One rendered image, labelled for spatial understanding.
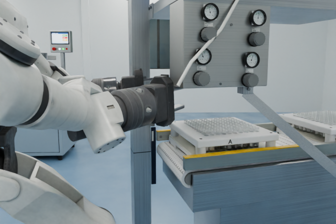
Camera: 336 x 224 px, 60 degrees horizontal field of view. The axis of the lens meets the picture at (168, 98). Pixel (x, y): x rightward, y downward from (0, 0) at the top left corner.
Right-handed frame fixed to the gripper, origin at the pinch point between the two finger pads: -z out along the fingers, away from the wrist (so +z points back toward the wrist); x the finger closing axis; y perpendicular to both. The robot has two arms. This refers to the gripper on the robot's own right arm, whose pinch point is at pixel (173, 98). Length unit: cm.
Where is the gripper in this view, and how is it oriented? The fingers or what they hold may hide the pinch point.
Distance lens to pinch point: 72.7
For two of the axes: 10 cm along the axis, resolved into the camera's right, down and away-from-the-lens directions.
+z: -6.6, 1.6, -7.4
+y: 7.5, 0.9, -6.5
